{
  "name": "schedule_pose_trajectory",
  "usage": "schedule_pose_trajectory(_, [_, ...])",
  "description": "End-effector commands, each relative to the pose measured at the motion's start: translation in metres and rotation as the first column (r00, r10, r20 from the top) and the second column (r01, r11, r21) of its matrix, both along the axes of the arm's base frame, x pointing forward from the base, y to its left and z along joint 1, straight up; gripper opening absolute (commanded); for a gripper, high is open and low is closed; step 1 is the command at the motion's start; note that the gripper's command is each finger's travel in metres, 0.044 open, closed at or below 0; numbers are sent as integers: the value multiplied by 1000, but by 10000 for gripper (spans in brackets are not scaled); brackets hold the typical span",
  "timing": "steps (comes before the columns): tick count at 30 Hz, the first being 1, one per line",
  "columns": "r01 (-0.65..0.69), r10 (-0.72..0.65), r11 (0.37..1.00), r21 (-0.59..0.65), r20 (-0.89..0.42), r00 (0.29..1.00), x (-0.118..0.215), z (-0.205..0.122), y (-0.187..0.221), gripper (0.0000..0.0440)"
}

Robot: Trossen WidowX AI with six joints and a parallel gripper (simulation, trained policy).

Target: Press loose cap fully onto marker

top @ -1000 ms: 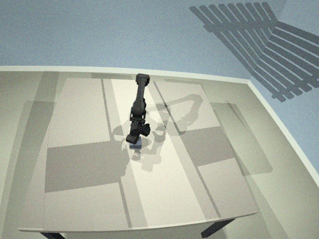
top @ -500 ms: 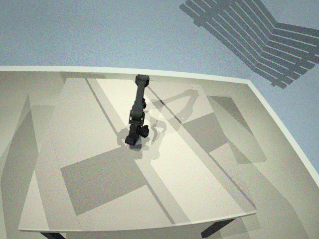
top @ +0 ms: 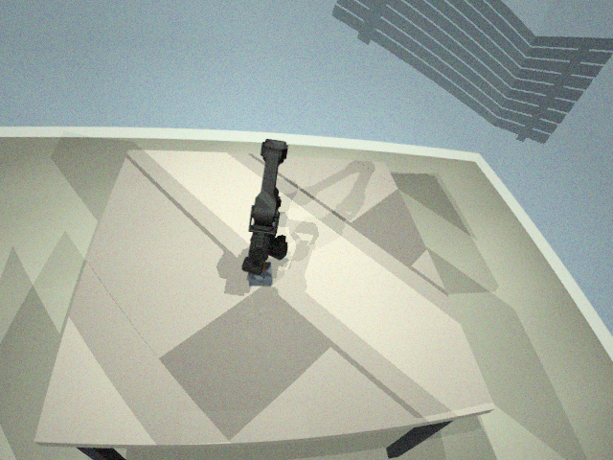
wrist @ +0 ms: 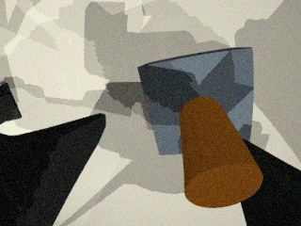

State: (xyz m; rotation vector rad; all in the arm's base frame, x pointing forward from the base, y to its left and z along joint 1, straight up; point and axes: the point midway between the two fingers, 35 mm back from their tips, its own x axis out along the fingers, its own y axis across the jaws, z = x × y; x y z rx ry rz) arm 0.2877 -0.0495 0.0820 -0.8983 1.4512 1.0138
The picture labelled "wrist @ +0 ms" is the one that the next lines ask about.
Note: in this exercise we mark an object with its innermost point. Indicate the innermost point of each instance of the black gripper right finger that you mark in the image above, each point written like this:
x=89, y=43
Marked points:
x=278, y=201

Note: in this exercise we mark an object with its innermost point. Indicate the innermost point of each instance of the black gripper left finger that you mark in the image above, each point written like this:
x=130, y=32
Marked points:
x=39, y=169

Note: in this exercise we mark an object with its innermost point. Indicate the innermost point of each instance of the brown tapered cylinder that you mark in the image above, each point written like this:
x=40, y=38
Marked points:
x=219, y=170

